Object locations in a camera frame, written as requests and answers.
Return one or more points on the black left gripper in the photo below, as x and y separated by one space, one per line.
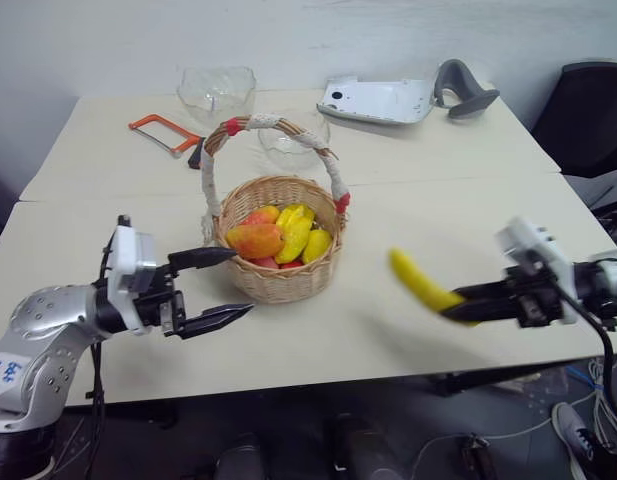
158 300

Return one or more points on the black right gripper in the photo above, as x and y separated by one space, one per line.
535 300

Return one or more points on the yellow banana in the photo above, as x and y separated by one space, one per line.
418 282

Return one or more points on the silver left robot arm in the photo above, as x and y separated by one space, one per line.
38 320

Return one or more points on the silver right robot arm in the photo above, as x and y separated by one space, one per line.
603 282

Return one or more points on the large orange-red mango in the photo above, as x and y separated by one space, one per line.
255 240

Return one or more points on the small orange-red mango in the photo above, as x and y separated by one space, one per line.
260 216

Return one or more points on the yellow starfruit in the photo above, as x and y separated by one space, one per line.
294 230

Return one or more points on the yellow lemon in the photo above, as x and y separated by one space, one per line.
316 246

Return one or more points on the brown object on floor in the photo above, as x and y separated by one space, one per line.
475 457

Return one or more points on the grey white sneaker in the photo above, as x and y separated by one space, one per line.
575 435

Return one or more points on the small clear glass bowl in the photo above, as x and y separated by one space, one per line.
288 147

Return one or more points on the dark rounded shape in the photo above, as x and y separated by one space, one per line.
238 457
360 445

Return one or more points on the large clear glass bowl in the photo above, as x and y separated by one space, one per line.
215 92

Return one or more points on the black office chair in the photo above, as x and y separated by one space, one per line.
588 125

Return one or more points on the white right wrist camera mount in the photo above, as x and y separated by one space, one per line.
530 245

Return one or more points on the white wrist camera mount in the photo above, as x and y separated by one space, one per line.
530 245
128 260

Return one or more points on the black table frame bar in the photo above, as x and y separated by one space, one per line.
488 381

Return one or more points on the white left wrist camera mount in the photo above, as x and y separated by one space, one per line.
128 260

